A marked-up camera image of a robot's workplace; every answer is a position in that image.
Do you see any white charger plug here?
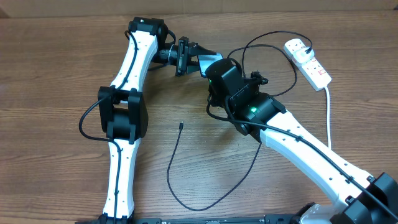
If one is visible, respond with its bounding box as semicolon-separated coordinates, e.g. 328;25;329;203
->
293;47;315;66

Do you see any white power strip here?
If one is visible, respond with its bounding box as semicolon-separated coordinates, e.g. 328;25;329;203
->
284;39;331;91

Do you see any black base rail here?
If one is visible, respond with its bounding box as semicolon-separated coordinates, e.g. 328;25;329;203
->
116;214;295;224

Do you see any black charging cable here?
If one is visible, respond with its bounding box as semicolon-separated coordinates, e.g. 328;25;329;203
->
166;30;313;212

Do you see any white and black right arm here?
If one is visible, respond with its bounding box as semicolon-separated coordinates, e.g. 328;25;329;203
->
205;58;397;223

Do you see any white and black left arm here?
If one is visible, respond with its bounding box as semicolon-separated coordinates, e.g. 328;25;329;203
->
97;17;223;223

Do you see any blue Galaxy smartphone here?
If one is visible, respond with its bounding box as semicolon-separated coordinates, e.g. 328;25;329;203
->
198;53;223;78

